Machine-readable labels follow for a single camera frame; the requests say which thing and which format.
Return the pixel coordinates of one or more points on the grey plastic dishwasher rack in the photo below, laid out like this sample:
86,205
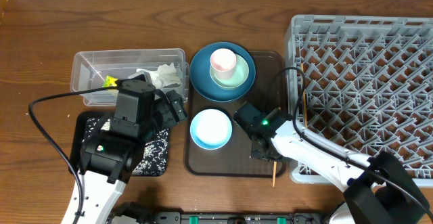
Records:
368,84

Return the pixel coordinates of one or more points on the white rice grains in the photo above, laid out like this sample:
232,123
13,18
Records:
155,157

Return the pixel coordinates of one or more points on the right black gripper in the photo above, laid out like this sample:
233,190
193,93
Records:
256,151

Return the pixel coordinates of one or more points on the dark blue round plate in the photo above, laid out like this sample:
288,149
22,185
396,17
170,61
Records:
201,79

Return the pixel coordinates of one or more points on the white tissue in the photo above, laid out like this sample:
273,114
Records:
164,76

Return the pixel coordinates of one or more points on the brown plastic serving tray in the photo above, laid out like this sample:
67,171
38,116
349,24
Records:
234,158

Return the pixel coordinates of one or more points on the yellow snack wrapper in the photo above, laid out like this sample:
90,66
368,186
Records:
110,81

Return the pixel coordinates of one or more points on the wooden chopstick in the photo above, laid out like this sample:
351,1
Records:
274,173
304,98

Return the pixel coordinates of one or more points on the light blue bowl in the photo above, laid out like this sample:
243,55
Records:
211,129

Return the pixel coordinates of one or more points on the pink plastic cup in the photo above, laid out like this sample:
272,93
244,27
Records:
223,62

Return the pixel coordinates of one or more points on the black plastic tray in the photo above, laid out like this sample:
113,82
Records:
85,125

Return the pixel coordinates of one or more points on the light green small plate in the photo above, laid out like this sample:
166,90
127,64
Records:
233,78

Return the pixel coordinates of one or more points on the clear plastic waste bin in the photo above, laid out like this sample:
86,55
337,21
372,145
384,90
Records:
91,68

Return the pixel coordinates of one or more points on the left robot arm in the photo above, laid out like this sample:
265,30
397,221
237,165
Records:
107,158

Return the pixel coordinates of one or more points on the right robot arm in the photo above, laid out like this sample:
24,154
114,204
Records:
376,189

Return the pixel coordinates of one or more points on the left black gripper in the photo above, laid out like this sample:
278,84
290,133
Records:
164,104

